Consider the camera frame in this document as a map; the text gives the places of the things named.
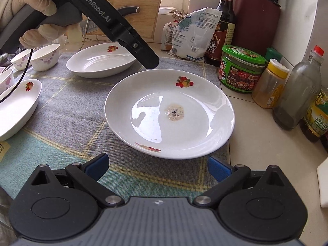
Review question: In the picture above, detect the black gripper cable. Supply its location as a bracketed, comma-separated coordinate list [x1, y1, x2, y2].
[0, 48, 34, 103]

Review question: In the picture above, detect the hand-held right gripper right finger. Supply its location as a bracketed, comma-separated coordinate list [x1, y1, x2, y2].
[193, 156, 286, 208]

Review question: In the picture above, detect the white flat object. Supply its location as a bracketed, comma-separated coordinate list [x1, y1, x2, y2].
[317, 156, 328, 208]

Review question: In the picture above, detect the green-lid sauce jar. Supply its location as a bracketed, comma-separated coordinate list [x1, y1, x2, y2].
[218, 45, 266, 94]

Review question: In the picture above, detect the white printed plastic bag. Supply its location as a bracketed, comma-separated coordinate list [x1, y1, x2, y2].
[168, 8, 223, 62]

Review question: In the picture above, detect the dark soy sauce bottle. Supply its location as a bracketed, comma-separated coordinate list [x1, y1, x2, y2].
[204, 0, 237, 67]

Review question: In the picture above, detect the grey checked mat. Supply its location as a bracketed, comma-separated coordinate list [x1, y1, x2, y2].
[0, 52, 234, 200]

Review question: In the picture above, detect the red-print plastic bag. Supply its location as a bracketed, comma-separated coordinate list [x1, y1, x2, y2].
[161, 22, 180, 51]

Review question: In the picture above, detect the person's left hand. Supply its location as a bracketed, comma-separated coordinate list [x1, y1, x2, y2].
[0, 0, 68, 49]

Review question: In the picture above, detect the yellow-label oil bottle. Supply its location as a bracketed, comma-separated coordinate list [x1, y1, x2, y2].
[299, 87, 328, 142]

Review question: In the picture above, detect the green-cap bottle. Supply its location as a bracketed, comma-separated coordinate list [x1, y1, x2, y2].
[265, 47, 283, 63]

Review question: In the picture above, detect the teal bag clip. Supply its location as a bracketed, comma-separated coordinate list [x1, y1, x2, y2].
[178, 15, 192, 30]

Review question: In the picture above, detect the clear glass bottle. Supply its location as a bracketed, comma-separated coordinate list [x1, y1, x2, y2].
[272, 45, 325, 131]

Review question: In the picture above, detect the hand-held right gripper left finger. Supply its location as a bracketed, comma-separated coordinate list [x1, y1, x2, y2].
[31, 153, 125, 209]

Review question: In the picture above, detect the white round fruit-print plate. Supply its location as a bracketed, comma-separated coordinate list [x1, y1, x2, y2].
[104, 69, 235, 159]

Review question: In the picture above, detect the dark red utensil holder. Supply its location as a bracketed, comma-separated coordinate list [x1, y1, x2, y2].
[231, 0, 281, 57]

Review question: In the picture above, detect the black-handled kitchen knife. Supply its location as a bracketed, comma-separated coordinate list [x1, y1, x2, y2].
[79, 6, 141, 35]

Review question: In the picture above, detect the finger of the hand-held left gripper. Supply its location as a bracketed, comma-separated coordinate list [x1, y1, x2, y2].
[116, 27, 160, 70]

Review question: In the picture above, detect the yellow-lid spice jar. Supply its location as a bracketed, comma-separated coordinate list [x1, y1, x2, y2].
[252, 58, 290, 109]

